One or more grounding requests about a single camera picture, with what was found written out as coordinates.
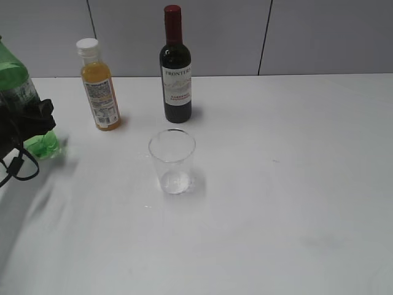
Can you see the orange juice bottle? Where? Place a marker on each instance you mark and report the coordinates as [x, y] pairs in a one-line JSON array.
[[97, 80]]

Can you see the dark red wine bottle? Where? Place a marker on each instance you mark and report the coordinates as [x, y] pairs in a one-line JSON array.
[[176, 70]]

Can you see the transparent glass cup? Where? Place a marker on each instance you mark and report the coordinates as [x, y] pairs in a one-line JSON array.
[[172, 153]]

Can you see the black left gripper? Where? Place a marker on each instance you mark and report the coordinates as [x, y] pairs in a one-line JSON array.
[[16, 126]]

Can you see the green sprite bottle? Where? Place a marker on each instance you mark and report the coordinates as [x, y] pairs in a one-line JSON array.
[[17, 92]]

